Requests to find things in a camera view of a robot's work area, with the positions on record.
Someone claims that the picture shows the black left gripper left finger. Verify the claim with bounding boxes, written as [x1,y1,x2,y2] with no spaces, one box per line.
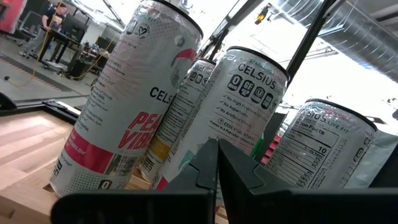
[50,138,219,224]

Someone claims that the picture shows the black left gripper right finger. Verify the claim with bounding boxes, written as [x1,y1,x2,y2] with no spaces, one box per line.
[218,139,398,224]

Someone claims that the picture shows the white Celsius energy drink can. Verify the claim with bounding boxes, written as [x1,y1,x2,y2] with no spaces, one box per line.
[137,57,218,183]
[151,45,290,190]
[49,0,205,199]
[265,98,379,190]

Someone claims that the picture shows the wooden slatted shelf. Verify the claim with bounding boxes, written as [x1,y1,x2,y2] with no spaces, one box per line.
[0,136,229,224]

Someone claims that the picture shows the person at desk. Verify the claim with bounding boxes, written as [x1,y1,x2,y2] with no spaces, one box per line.
[3,0,63,88]

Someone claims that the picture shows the black desk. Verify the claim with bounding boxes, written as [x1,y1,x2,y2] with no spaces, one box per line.
[37,27,81,72]

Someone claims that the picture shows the black computer monitor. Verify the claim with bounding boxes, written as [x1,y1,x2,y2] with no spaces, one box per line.
[60,14,86,41]

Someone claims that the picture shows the yellow black hanging device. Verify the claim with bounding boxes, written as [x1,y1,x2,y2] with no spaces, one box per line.
[254,2,270,26]

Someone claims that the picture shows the silver ventilation duct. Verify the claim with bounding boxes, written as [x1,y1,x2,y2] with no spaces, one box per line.
[276,0,398,83]

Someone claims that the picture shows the black overhead rig frame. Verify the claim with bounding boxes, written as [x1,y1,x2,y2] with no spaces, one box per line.
[198,0,332,86]

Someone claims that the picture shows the red wall banner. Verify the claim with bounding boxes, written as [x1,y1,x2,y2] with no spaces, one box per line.
[0,0,25,34]

